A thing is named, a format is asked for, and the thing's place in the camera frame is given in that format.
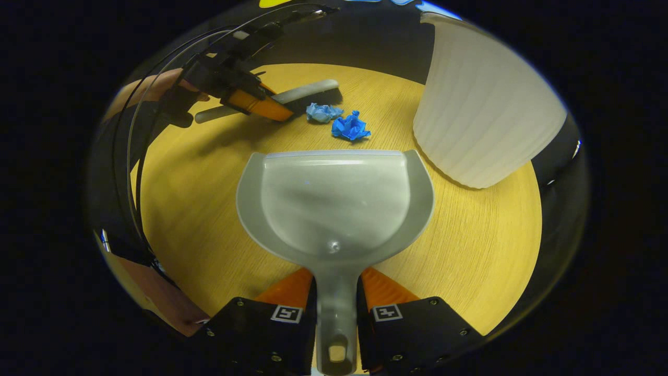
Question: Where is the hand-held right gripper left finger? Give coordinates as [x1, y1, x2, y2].
[201, 267, 318, 376]

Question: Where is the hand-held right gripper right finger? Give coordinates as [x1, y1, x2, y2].
[356, 266, 483, 374]

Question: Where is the small white broom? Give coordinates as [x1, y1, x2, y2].
[194, 79, 343, 124]

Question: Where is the light blue paper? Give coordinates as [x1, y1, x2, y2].
[306, 102, 344, 124]

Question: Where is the dark blue paper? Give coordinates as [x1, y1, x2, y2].
[331, 110, 372, 142]

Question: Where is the white plastic dustpan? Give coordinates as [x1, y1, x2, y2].
[236, 149, 435, 375]

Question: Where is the white ribbed garbage bin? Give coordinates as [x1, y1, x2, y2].
[412, 11, 568, 190]

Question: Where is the wooden desktop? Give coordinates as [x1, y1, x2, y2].
[130, 64, 543, 374]

